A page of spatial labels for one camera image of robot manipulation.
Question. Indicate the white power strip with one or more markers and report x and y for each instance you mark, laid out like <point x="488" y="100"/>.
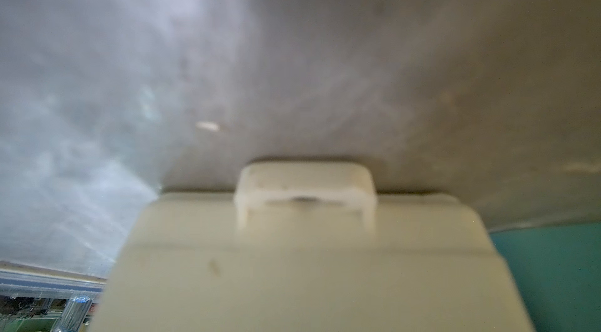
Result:
<point x="309" y="246"/>

